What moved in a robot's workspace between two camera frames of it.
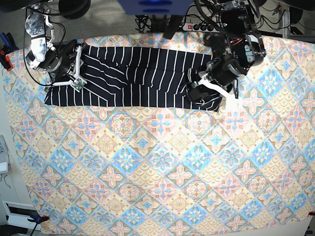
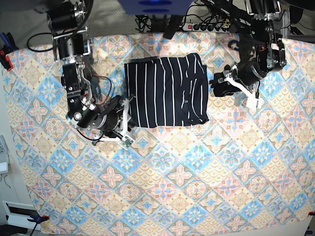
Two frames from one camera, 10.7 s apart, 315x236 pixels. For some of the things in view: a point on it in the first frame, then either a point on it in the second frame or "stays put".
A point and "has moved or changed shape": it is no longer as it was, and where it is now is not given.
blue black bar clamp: [38, 219] stays put
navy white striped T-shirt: [123, 76] has moved or changed shape
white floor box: [17, 214] stays put
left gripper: [58, 59] to [115, 119]
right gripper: [204, 96] to [222, 88]
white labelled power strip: [202, 27] stays put
